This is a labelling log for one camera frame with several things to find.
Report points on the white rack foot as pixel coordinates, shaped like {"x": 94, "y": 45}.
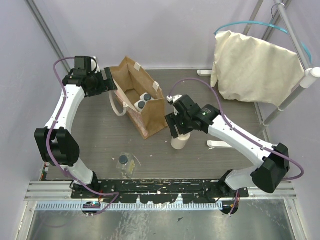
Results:
{"x": 218, "y": 144}

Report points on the clear glass bottle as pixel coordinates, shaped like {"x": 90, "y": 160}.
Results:
{"x": 126, "y": 164}

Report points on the cream canvas cloth bag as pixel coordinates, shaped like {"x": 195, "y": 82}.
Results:
{"x": 248, "y": 69}

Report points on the beige round bottle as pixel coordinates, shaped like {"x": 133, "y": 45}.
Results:
{"x": 180, "y": 142}

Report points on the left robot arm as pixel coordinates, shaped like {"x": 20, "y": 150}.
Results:
{"x": 55, "y": 142}

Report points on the brown paper bag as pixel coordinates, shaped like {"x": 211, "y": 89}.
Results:
{"x": 138, "y": 96}

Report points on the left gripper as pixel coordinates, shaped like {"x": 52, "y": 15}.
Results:
{"x": 110, "y": 79}

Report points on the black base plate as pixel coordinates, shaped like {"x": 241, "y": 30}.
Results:
{"x": 160, "y": 191}

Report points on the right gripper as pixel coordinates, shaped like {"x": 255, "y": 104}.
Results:
{"x": 172, "y": 119}

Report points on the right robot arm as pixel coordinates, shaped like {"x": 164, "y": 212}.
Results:
{"x": 270, "y": 163}

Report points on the teal hanger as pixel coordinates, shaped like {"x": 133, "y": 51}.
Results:
{"x": 251, "y": 22}

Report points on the white bottle black cap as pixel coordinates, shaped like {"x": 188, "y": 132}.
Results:
{"x": 139, "y": 105}
{"x": 146, "y": 97}

